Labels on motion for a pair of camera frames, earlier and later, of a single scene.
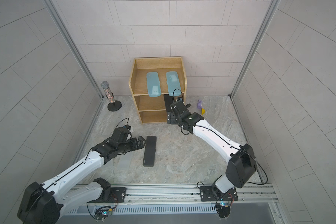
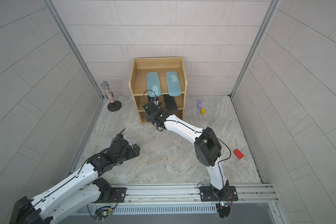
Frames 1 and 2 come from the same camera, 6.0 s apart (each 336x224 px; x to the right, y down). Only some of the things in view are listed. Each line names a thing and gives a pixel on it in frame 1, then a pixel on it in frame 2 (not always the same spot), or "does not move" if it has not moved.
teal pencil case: (154, 87) does not move
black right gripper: (172, 115) → (149, 115)
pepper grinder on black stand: (114, 106) does not move
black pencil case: (168, 100) does not move
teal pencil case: (173, 82) does not move
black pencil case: (150, 151) → (149, 98)
